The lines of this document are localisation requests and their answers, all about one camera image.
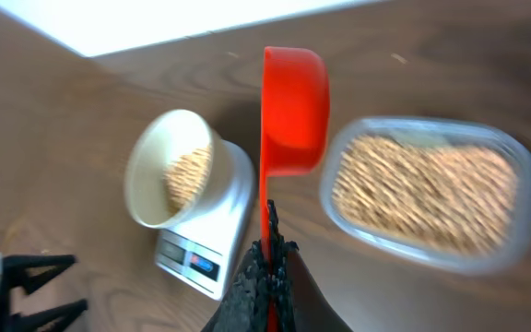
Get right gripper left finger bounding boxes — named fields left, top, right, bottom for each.
left=202, top=242, right=270, bottom=332

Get soybeans in bowl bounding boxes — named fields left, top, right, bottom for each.
left=164, top=145, right=212, bottom=214

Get white bowl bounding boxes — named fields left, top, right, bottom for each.
left=124, top=109, right=232, bottom=229

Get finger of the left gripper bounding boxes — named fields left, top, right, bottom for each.
left=10, top=299, right=89, bottom=332
left=2, top=255, right=77, bottom=295

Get white digital kitchen scale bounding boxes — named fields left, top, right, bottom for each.
left=155, top=141, right=255, bottom=301

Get soybeans pile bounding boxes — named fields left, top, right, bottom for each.
left=331, top=136, right=518, bottom=255

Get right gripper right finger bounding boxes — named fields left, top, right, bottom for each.
left=266, top=199, right=350, bottom=332

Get red measuring scoop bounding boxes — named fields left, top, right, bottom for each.
left=259, top=46, right=330, bottom=331

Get clear plastic container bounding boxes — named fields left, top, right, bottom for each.
left=320, top=116, right=531, bottom=275

